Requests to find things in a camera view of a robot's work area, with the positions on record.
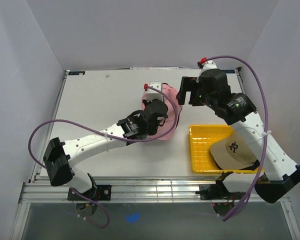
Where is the pink baseball cap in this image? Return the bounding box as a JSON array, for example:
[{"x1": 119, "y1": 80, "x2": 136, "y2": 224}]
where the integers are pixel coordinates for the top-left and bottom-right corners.
[{"x1": 141, "y1": 83, "x2": 182, "y2": 141}]

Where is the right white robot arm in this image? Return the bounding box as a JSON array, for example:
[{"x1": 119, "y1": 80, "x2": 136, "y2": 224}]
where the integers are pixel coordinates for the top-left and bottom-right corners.
[{"x1": 176, "y1": 68, "x2": 300, "y2": 204}]

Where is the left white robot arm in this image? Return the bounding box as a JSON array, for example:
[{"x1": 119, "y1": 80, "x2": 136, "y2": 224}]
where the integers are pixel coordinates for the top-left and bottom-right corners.
[{"x1": 43, "y1": 99, "x2": 168, "y2": 200}]

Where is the right blue corner label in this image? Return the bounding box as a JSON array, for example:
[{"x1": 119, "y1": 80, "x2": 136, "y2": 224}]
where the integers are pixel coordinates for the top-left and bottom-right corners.
[{"x1": 221, "y1": 69, "x2": 236, "y2": 74}]

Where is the blue corner label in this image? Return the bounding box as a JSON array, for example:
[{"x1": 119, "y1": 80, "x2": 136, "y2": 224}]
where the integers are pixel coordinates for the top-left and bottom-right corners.
[
  {"x1": 67, "y1": 71, "x2": 86, "y2": 76},
  {"x1": 221, "y1": 69, "x2": 236, "y2": 74}
]

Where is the yellow plastic tray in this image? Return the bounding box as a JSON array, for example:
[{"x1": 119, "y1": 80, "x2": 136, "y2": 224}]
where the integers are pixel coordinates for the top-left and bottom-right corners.
[{"x1": 189, "y1": 124, "x2": 258, "y2": 174}]

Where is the beige baseball cap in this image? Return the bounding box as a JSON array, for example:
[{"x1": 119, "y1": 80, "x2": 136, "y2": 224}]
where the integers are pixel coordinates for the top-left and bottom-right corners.
[{"x1": 209, "y1": 132, "x2": 260, "y2": 171}]

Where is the left blue corner label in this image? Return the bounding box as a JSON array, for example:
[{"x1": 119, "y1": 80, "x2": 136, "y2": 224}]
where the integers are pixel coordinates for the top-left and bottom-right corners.
[{"x1": 67, "y1": 71, "x2": 86, "y2": 76}]

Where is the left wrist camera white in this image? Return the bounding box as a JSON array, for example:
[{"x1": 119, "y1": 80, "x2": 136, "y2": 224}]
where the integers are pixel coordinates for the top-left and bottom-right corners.
[{"x1": 142, "y1": 81, "x2": 164, "y2": 102}]

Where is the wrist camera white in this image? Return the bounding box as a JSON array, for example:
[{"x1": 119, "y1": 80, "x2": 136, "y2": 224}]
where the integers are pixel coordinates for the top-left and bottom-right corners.
[
  {"x1": 197, "y1": 57, "x2": 218, "y2": 72},
  {"x1": 142, "y1": 81, "x2": 164, "y2": 102}
]

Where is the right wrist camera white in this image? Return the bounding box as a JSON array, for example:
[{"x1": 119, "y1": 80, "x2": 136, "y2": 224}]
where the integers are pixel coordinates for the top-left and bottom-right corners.
[{"x1": 197, "y1": 57, "x2": 218, "y2": 72}]

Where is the aluminium frame rail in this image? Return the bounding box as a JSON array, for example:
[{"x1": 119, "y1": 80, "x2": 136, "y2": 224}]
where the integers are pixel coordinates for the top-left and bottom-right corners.
[{"x1": 18, "y1": 176, "x2": 291, "y2": 205}]

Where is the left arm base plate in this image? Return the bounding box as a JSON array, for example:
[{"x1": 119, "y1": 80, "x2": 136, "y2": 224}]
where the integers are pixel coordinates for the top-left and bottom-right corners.
[{"x1": 67, "y1": 184, "x2": 112, "y2": 201}]

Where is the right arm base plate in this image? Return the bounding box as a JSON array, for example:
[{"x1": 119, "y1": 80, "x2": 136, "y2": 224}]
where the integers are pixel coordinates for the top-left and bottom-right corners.
[{"x1": 195, "y1": 184, "x2": 245, "y2": 200}]

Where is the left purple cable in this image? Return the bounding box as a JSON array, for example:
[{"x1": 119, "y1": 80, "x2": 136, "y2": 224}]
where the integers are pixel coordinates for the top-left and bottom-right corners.
[{"x1": 27, "y1": 86, "x2": 178, "y2": 229}]

